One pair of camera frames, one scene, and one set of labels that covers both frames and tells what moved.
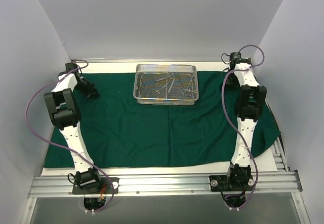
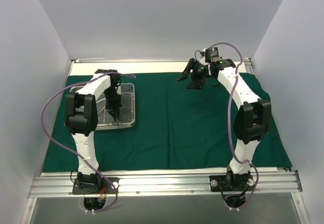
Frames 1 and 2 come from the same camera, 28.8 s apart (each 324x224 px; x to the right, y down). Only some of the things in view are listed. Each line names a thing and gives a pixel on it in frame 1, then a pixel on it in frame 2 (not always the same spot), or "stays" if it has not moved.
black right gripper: [232, 81] → [193, 72]
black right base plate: [221, 183] stays
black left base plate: [105, 187] stays
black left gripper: [89, 89] → [114, 107]
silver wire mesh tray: [166, 84] → [127, 116]
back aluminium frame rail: [159, 60] stays
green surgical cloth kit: [117, 131] stays
